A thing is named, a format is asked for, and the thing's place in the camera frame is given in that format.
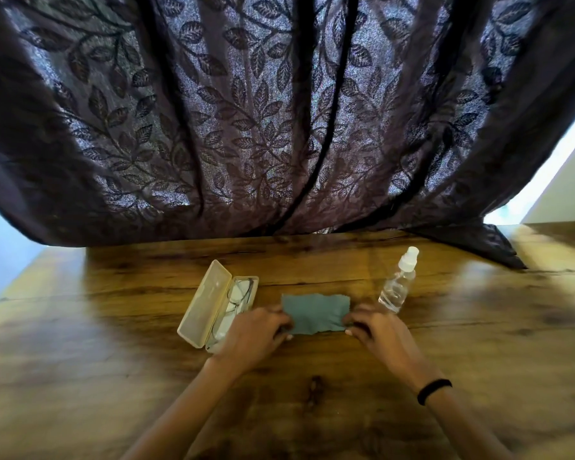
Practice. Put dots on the person's left forearm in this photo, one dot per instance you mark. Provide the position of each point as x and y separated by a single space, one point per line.
172 416

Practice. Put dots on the beige glasses case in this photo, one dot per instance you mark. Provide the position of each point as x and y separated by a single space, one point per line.
211 306

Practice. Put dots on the thin-framed eyeglasses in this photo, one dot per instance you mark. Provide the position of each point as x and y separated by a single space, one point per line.
232 308

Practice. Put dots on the person's right forearm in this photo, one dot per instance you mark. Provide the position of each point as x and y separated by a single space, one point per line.
460 421

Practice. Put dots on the person's left fingers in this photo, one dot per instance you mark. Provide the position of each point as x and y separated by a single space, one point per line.
280 320

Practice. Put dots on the dark leaf-patterned curtain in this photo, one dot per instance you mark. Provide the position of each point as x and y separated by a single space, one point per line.
268 114

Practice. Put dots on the person's right fingers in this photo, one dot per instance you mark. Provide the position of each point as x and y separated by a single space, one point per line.
359 323

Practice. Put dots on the grey-blue cleaning cloth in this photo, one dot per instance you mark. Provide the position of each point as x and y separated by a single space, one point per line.
316 313

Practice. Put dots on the person's left hand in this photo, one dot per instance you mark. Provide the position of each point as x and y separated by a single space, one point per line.
251 334

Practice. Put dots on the person's right hand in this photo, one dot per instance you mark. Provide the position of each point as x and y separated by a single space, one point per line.
385 335

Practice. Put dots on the clear spray bottle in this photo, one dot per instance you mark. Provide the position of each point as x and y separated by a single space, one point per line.
397 285

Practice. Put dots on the black wristband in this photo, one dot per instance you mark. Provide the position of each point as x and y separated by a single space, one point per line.
433 390

